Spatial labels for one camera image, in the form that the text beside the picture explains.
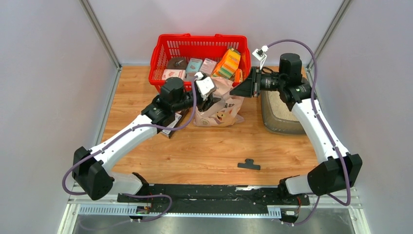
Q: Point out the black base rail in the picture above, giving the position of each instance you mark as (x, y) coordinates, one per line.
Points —
(216, 200)

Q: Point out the red plastic shopping basket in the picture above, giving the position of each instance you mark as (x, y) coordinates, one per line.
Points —
(190, 46)

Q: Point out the pink white box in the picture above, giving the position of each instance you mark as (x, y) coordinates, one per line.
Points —
(170, 73)

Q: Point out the grey litter box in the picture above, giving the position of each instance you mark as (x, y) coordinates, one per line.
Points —
(276, 116)

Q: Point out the orange striped sponge pack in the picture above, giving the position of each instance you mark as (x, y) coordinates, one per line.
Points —
(228, 65)

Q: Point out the grey pink small box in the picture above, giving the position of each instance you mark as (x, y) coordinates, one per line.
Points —
(208, 66)

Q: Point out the black rectangular box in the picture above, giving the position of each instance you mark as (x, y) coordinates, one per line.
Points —
(179, 117)

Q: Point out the black bag clip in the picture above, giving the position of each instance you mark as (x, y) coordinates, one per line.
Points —
(249, 164)

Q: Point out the pink cat litter bag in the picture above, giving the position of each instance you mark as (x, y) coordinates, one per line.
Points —
(223, 113)

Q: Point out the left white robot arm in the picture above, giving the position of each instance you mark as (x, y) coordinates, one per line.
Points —
(91, 173)

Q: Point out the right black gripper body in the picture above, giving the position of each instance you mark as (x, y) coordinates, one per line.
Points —
(266, 82)

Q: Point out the orange item in basket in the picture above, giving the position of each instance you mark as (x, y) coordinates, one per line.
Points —
(238, 76)

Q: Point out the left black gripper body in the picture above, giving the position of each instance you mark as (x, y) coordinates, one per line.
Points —
(202, 105)

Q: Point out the teal small box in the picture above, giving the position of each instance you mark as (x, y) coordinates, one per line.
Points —
(194, 65)

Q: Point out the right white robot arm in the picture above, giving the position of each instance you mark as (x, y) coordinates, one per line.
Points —
(338, 168)

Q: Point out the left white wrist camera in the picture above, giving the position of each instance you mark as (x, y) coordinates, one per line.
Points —
(204, 85)

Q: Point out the brown round tin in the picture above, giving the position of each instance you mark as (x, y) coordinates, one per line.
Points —
(177, 63)

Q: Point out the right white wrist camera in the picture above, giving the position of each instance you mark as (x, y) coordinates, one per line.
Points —
(260, 55)

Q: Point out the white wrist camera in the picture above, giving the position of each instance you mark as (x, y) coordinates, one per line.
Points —
(204, 85)
(260, 55)

